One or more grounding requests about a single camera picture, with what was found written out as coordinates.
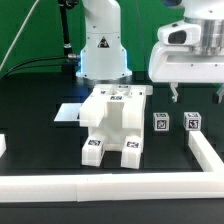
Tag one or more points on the white marker base plate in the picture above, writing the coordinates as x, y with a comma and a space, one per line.
68, 112

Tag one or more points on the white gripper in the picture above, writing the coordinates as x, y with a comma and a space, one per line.
176, 64

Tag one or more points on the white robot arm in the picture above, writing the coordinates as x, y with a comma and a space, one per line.
104, 57

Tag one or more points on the white chair back frame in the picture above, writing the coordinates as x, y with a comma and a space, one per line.
127, 101

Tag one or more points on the white block at left edge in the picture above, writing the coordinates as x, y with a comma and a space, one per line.
2, 144

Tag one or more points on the white tagged cube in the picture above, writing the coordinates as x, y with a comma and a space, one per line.
192, 121
161, 121

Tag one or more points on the black vertical pole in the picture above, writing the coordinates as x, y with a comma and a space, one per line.
68, 68

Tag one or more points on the white L-shaped fence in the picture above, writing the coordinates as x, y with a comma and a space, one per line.
208, 183

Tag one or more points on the white chair seat part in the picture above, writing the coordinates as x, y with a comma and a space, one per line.
114, 133

